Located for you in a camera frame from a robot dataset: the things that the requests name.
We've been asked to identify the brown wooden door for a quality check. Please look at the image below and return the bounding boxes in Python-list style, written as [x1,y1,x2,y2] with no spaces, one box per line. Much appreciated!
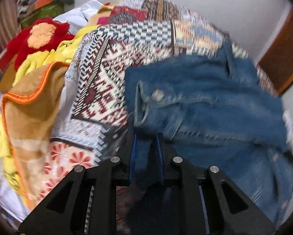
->
[259,9,293,95]

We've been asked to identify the white cloth on bed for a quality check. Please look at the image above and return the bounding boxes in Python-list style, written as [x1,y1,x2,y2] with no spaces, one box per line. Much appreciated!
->
[53,0,103,34]

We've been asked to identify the patchwork patterned bedspread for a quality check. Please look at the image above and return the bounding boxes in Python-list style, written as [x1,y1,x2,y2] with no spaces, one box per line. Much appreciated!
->
[36,0,278,235]

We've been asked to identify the yellow and tan fleece blanket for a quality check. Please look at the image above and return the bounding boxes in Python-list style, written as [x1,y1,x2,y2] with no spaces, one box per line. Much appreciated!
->
[0,25,96,209]

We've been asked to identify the pile of clothes and boxes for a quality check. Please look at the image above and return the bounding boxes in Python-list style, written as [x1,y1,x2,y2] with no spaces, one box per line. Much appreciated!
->
[17,0,75,29]

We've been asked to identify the red plush toy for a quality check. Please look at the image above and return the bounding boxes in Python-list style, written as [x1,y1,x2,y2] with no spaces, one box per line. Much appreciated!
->
[0,18,74,71]

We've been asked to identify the blue denim jeans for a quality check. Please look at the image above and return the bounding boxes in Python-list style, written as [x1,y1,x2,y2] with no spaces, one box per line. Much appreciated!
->
[125,41,293,226]

